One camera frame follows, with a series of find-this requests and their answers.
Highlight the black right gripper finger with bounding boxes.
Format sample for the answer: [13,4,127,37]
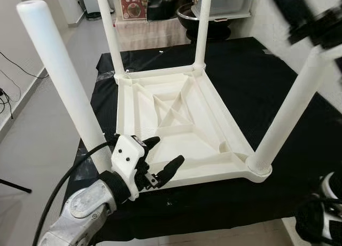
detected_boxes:
[269,0,312,31]

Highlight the white plastic children table top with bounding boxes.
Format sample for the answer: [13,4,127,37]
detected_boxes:
[113,64,274,192]

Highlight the black tablecloth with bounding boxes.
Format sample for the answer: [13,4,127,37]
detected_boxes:
[68,36,342,242]

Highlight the beige patterned cloth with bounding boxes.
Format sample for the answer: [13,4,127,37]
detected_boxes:
[114,16,191,51]

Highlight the red printed board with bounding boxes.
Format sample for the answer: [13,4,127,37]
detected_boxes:
[120,0,151,21]

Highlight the white appliance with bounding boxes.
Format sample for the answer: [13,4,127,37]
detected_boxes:
[80,0,100,15]

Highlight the black wall cables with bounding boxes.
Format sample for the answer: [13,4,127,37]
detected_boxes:
[0,50,50,120]

